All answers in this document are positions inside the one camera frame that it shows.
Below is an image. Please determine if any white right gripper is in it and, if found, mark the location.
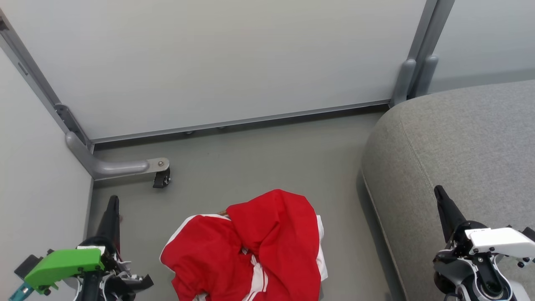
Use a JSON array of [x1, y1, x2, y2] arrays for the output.
[[433, 185, 535, 259]]

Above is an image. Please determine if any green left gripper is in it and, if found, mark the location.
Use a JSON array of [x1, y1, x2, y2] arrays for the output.
[[24, 195, 126, 294]]

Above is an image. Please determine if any red and white garment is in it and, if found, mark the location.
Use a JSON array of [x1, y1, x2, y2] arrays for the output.
[[160, 189, 323, 301]]

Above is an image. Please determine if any grey fabric sofa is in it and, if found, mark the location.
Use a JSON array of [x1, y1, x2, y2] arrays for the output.
[[361, 79, 535, 301]]

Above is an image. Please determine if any grey partition foot with caster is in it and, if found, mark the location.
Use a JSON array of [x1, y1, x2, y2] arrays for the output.
[[66, 132, 170, 181]]

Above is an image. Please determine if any black caster wheel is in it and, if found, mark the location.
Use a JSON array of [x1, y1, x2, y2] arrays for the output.
[[153, 167, 171, 189]]

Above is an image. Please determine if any grey partition foot bracket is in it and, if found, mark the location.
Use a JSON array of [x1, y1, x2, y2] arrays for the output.
[[416, 55, 439, 97], [391, 59, 418, 107]]

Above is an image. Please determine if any grey corner post with hinge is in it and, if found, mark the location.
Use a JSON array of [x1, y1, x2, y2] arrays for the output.
[[0, 8, 93, 153]]

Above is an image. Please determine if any grey aluminium partition rail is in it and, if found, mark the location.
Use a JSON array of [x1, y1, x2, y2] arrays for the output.
[[90, 99, 392, 143]]

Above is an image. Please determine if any grey double partition post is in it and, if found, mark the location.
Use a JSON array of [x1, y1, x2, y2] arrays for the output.
[[406, 0, 456, 61]]

